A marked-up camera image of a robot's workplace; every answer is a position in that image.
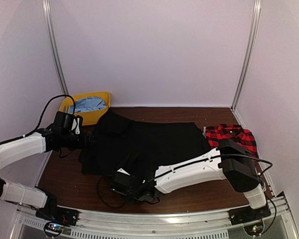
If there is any black long sleeve shirt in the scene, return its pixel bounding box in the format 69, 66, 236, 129
79, 110, 210, 175

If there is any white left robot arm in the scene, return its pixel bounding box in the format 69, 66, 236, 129
0, 129, 95, 221

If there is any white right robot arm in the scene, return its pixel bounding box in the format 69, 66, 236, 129
133, 139, 267, 220

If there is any yellow plastic basket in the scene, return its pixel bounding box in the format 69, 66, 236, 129
56, 92, 111, 129

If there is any light blue shirt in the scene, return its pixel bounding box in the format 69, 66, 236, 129
68, 97, 106, 114

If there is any grey folded shirt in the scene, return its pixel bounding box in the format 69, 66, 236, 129
202, 126, 206, 138

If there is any left circuit board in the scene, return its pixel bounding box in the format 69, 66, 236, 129
43, 222, 64, 237

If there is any circuit board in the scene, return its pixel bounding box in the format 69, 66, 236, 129
243, 223, 265, 237
43, 222, 64, 237

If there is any red black plaid shirt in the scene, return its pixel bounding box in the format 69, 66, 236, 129
205, 124, 259, 158

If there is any right circuit board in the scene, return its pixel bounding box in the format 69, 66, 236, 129
243, 223, 265, 237

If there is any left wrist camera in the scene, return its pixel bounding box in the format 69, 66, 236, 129
51, 111, 83, 135

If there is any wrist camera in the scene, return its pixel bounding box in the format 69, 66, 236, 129
111, 168, 134, 196
51, 111, 83, 135

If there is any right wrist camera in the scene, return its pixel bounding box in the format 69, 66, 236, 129
111, 168, 134, 196

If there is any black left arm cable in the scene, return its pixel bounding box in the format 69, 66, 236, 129
19, 94, 77, 159

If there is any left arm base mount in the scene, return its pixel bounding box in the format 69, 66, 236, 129
30, 189, 79, 227

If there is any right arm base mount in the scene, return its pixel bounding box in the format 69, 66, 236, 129
228, 206, 271, 225

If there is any aluminium left corner post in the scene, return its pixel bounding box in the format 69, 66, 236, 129
42, 0, 69, 94

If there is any aluminium corner post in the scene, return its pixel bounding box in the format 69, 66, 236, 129
231, 0, 262, 111
42, 0, 69, 94

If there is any aluminium right corner post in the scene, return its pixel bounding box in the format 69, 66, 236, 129
231, 0, 262, 111

